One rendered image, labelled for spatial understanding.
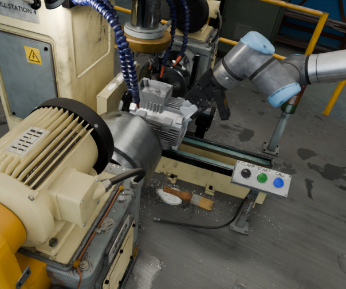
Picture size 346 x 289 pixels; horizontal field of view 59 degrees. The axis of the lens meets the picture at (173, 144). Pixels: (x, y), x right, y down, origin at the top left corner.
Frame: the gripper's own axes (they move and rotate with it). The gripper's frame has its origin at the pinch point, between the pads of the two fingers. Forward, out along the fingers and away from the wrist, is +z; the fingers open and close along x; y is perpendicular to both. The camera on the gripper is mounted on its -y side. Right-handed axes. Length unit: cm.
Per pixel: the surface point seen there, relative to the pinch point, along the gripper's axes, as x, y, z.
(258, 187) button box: 18.4, -26.0, -10.5
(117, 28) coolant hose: 15.6, 33.7, -18.1
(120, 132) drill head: 25.4, 16.3, 0.5
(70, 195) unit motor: 61, 18, -16
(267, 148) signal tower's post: -35, -45, 5
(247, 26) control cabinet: -316, -35, 45
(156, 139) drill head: 17.6, 6.3, 1.0
